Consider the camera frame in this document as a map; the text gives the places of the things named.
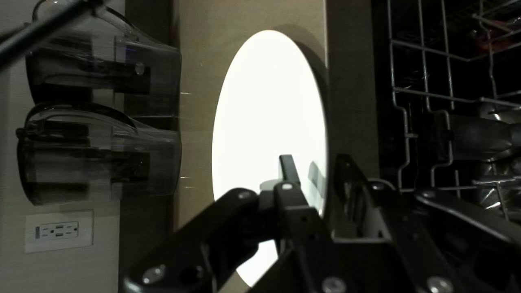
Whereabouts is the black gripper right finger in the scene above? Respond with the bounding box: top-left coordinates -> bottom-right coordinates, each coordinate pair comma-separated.
333,155 -> 521,293

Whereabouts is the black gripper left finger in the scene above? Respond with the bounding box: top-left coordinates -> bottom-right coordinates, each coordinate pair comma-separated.
123,155 -> 348,293

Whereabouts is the white round plate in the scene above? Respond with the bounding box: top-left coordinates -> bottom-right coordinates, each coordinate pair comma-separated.
210,28 -> 328,290

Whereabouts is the white wall outlet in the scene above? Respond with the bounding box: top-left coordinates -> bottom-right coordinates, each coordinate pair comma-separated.
24,212 -> 92,252

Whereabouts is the wire dishwasher rack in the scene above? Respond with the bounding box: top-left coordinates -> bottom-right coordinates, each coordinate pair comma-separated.
382,0 -> 521,213

